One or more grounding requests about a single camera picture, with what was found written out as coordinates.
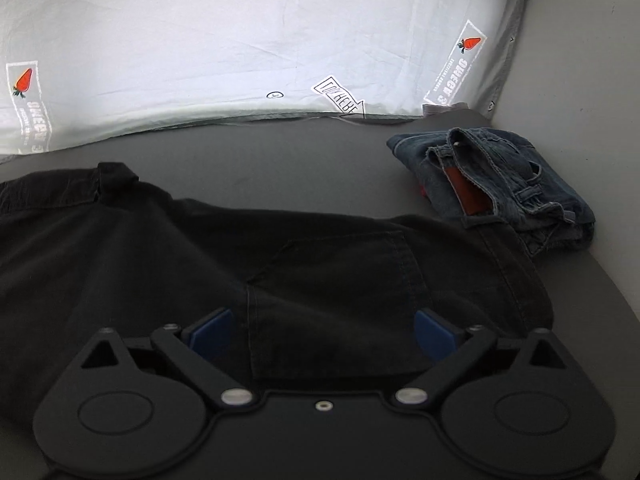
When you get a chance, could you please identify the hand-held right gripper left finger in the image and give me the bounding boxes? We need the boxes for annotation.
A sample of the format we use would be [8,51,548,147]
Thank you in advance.
[79,308,257,409]

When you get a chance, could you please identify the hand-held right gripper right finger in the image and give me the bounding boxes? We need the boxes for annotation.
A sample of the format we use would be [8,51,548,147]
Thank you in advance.
[394,309,572,409]

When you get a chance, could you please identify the black pants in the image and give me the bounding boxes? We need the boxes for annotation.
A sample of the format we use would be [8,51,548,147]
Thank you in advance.
[0,161,555,428]

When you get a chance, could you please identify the folded blue jeans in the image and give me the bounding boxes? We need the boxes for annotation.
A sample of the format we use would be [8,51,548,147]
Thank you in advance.
[386,126,597,260]

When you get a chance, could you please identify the white printed sheet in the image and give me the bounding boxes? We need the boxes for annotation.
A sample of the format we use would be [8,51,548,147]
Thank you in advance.
[0,0,533,165]

